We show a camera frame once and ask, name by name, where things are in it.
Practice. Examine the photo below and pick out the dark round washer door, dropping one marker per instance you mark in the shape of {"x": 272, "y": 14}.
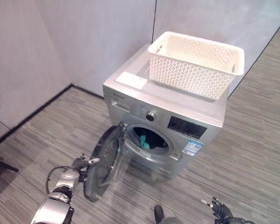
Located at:
{"x": 105, "y": 158}

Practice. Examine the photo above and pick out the blue white energy label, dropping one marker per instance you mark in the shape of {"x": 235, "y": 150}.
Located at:
{"x": 193, "y": 147}

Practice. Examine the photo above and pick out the dark laundry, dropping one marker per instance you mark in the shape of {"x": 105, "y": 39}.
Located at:
{"x": 157, "y": 138}

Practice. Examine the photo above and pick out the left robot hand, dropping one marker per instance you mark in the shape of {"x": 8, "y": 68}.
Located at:
{"x": 80, "y": 163}

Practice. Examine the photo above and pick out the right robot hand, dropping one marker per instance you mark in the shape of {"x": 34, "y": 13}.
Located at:
{"x": 221, "y": 211}

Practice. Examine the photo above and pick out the dark robot foot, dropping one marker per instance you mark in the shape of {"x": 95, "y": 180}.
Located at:
{"x": 159, "y": 213}

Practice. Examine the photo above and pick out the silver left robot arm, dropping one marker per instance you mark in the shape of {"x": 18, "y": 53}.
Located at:
{"x": 54, "y": 205}

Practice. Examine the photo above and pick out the black washer display panel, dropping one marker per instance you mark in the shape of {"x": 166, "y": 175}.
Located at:
{"x": 185, "y": 127}

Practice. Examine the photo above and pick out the silver front-load washing machine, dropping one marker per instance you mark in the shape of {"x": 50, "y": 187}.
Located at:
{"x": 158, "y": 102}

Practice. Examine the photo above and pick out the silver washer control knob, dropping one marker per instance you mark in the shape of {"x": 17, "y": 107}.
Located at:
{"x": 150, "y": 116}

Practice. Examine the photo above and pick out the white paper sheet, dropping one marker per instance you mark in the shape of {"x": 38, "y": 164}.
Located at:
{"x": 131, "y": 79}

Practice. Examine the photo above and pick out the silver detergent drawer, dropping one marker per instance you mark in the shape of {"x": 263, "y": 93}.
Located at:
{"x": 121, "y": 106}

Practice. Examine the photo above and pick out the teal cloth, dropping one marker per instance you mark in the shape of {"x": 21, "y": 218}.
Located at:
{"x": 144, "y": 141}

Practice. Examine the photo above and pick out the white plastic laundry basket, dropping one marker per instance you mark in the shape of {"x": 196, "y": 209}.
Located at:
{"x": 186, "y": 72}

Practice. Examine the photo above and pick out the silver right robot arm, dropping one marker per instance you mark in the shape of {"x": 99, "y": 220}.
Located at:
{"x": 235, "y": 221}

